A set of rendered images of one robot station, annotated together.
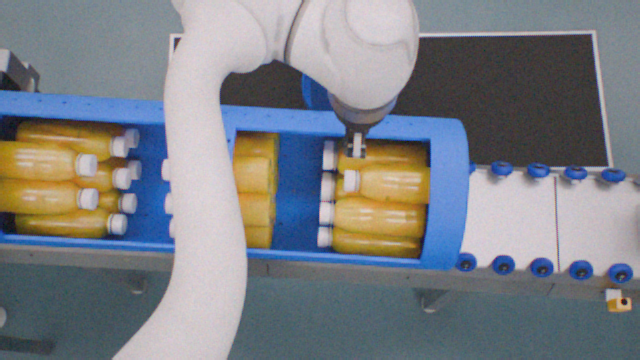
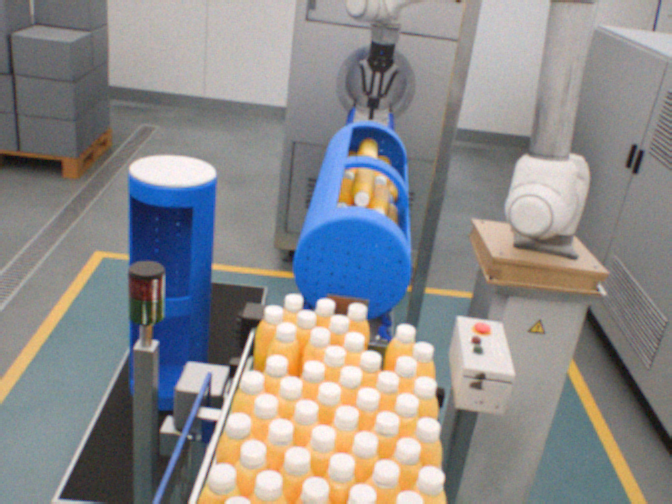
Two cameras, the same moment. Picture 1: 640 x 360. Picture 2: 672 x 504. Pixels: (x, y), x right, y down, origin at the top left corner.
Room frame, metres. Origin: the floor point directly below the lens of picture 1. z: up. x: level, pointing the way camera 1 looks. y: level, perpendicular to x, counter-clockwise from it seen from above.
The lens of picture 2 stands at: (0.51, 2.13, 1.86)
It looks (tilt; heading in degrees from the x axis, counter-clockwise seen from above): 25 degrees down; 268
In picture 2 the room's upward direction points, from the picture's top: 8 degrees clockwise
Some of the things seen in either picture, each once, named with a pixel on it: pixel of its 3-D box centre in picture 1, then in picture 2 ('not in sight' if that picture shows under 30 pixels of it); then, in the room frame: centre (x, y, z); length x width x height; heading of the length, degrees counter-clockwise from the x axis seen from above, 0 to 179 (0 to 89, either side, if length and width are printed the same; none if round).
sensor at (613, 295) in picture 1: (618, 290); not in sight; (0.19, -0.61, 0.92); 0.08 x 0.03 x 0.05; 176
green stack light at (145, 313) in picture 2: not in sight; (146, 304); (0.79, 1.02, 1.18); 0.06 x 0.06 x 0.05
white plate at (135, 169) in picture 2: not in sight; (173, 170); (0.98, -0.09, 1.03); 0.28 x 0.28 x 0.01
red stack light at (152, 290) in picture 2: not in sight; (146, 283); (0.79, 1.02, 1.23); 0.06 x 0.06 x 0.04
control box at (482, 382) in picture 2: not in sight; (479, 362); (0.13, 0.89, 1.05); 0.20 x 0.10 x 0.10; 86
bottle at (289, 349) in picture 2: not in sight; (282, 369); (0.54, 0.90, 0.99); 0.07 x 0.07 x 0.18
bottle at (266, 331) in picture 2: not in sight; (270, 351); (0.57, 0.83, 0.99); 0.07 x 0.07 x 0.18
